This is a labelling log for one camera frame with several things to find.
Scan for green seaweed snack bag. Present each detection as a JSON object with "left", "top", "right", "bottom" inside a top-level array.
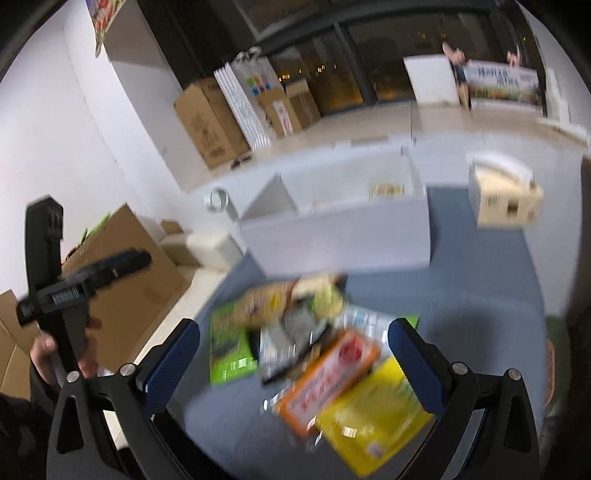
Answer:
[{"left": 209, "top": 302, "right": 257, "bottom": 385}]

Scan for yellow snack pouch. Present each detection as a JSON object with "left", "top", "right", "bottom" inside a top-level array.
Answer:
[{"left": 315, "top": 357, "right": 433, "bottom": 478}]

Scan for orange flying cake pack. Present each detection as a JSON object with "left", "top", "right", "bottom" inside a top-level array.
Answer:
[{"left": 277, "top": 329, "right": 381, "bottom": 437}]

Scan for grey seaweed packet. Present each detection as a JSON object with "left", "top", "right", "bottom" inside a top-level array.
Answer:
[{"left": 259, "top": 304, "right": 329, "bottom": 384}]

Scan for illustrated chips bag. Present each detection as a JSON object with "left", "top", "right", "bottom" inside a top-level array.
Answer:
[{"left": 369, "top": 183, "right": 406, "bottom": 200}]

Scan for white beige snack bag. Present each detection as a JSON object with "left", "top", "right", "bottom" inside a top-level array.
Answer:
[{"left": 229, "top": 274, "right": 346, "bottom": 330}]

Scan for person's left hand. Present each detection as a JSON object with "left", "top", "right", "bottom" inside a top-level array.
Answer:
[{"left": 29, "top": 315, "right": 105, "bottom": 384}]

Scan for flat cardboard sheet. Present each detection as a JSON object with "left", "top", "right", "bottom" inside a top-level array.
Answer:
[{"left": 1, "top": 205, "right": 189, "bottom": 399}]

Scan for white storage box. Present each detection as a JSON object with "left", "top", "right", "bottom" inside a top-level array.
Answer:
[{"left": 238, "top": 147, "right": 431, "bottom": 277}]

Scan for white tape roll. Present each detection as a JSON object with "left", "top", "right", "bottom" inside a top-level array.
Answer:
[{"left": 204, "top": 187, "right": 230, "bottom": 213}]

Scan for tissue paper pack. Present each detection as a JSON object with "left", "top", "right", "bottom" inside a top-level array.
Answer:
[{"left": 466, "top": 150, "right": 544, "bottom": 229}]

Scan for black scissors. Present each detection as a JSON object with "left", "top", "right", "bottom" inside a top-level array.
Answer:
[{"left": 230, "top": 156, "right": 252, "bottom": 170}]

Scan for tall cardboard box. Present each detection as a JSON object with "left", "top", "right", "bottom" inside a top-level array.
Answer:
[{"left": 174, "top": 77, "right": 249, "bottom": 168}]

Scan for printed landscape carton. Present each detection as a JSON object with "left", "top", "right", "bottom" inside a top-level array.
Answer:
[{"left": 442, "top": 42, "right": 543, "bottom": 114}]

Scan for white foam box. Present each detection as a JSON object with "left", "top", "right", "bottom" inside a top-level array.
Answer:
[{"left": 404, "top": 54, "right": 460, "bottom": 106}]

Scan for small open cardboard box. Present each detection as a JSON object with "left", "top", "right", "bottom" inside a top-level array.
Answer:
[{"left": 259, "top": 79, "right": 321, "bottom": 138}]

